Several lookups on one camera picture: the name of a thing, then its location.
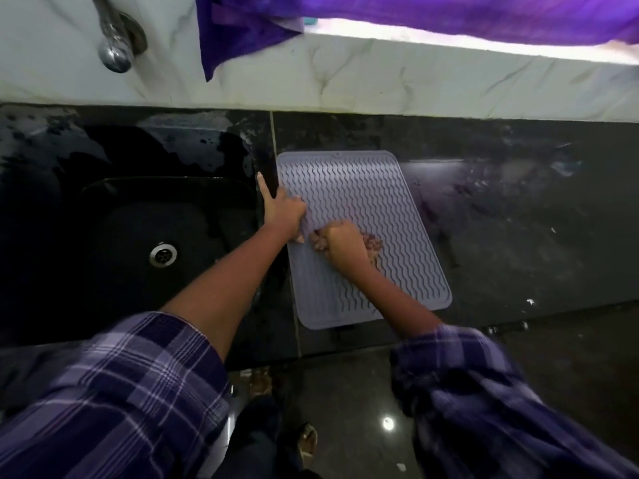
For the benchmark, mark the person's right hand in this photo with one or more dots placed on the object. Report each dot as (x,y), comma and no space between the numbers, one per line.
(345,244)

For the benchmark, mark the person's left thumb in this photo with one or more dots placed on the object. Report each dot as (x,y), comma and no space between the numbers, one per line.
(298,233)

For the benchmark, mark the person's left forearm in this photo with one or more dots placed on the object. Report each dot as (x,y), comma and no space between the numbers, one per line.
(227,294)

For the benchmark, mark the black kitchen sink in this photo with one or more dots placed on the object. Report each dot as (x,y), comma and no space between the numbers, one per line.
(125,229)

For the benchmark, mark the brown sandal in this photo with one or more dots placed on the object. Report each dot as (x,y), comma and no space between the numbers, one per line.
(308,440)

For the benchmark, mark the dark trousers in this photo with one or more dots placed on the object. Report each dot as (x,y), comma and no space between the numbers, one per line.
(259,443)

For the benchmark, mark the chrome faucet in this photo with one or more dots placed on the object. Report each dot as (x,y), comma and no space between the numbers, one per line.
(117,37)

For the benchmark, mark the person's left hand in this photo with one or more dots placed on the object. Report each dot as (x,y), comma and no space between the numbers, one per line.
(282,214)

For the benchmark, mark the steel sink drain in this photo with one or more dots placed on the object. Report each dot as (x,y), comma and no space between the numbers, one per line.
(163,255)

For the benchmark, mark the grey wavy silicone drying mat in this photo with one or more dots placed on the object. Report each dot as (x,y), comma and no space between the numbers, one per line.
(359,194)

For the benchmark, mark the person's right thumb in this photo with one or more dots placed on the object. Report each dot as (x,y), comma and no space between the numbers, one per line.
(318,241)

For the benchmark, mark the purple plaid shirt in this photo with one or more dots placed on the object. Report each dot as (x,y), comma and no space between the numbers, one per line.
(125,399)

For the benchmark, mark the purple curtain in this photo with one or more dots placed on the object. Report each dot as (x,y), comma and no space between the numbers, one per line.
(399,12)

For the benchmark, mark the person's right forearm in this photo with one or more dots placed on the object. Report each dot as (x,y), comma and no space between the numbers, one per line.
(394,304)

